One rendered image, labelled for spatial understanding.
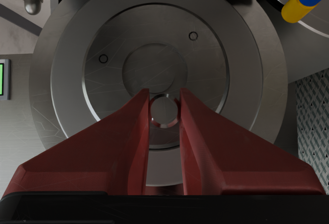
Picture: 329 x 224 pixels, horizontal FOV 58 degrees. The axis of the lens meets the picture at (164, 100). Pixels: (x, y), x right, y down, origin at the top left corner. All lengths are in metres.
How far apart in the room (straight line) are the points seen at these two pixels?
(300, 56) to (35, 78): 0.17
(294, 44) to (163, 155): 0.11
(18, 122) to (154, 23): 0.43
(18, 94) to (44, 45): 0.38
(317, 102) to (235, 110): 0.23
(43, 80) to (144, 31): 0.07
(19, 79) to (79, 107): 0.40
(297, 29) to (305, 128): 0.24
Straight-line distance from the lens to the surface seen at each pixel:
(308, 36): 0.20
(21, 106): 0.55
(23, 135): 0.55
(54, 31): 0.19
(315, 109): 0.39
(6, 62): 0.57
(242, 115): 0.16
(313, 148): 0.40
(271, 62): 0.18
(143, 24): 0.16
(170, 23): 0.16
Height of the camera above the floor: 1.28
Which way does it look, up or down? 6 degrees down
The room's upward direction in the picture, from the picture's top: 178 degrees clockwise
